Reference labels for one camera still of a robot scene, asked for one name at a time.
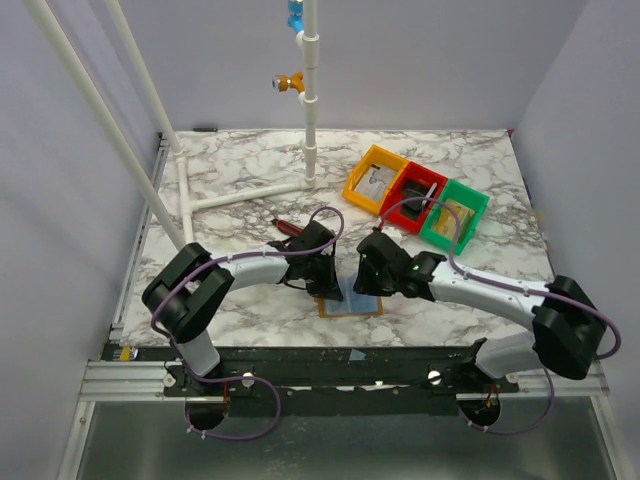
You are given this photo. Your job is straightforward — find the red plastic bin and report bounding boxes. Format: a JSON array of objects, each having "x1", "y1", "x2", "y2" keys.
[{"x1": 380, "y1": 162, "x2": 448, "y2": 234}]

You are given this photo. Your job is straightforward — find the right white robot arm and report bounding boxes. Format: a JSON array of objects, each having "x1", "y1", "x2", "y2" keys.
[{"x1": 354, "y1": 230, "x2": 607, "y2": 380}]

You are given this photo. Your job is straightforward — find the mustard yellow card holder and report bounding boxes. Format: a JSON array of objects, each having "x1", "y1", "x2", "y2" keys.
[{"x1": 318, "y1": 273, "x2": 384, "y2": 318}]

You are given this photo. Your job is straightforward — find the gold cards in green bin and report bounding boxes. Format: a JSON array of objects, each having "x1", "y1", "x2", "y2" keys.
[{"x1": 433, "y1": 199, "x2": 475, "y2": 241}]

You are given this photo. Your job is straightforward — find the green plastic bin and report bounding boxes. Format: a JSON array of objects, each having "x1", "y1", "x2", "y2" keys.
[{"x1": 419, "y1": 179, "x2": 489, "y2": 254}]

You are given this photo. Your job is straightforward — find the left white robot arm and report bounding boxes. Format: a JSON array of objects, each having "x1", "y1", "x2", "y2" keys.
[{"x1": 142, "y1": 221, "x2": 343, "y2": 377}]

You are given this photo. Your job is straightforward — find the purple cable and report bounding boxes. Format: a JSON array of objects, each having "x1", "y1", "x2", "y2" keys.
[
  {"x1": 151, "y1": 207, "x2": 345, "y2": 441},
  {"x1": 372, "y1": 198, "x2": 622, "y2": 436}
]

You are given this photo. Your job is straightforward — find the orange camera on pole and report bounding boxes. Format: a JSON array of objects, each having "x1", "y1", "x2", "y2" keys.
[{"x1": 272, "y1": 72, "x2": 305, "y2": 93}]

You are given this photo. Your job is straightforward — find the yellow plastic bin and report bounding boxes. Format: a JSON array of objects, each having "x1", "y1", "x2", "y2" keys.
[{"x1": 342, "y1": 145, "x2": 409, "y2": 215}]

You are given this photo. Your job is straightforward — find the black items in red bin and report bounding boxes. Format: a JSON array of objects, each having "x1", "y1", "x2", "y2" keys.
[{"x1": 401, "y1": 180, "x2": 437, "y2": 220}]

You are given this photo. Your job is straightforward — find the black mounting rail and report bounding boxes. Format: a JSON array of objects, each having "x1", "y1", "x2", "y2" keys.
[{"x1": 86, "y1": 347, "x2": 519, "y2": 418}]

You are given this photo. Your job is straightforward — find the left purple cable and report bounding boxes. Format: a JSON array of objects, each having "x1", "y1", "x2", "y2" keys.
[{"x1": 151, "y1": 207, "x2": 345, "y2": 441}]

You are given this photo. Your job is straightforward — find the cards in yellow bin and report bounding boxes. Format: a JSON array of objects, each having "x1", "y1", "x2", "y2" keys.
[{"x1": 354, "y1": 164, "x2": 396, "y2": 202}]

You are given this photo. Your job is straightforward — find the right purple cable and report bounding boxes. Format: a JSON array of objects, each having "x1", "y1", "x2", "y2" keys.
[{"x1": 372, "y1": 198, "x2": 622, "y2": 436}]

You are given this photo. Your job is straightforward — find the white PVC pipe frame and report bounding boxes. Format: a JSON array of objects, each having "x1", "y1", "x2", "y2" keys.
[{"x1": 23, "y1": 1, "x2": 320, "y2": 249}]

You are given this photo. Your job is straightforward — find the red black utility knife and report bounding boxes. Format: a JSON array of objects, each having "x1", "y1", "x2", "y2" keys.
[{"x1": 271, "y1": 218, "x2": 302, "y2": 237}]

